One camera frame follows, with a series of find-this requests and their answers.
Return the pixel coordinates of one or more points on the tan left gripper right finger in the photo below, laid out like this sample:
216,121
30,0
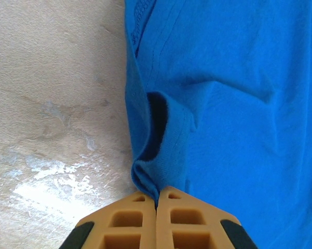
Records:
192,228

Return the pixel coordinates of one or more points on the blue printed t-shirt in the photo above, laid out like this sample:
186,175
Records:
236,103

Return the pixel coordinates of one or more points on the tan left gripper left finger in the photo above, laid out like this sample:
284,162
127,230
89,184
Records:
124,228

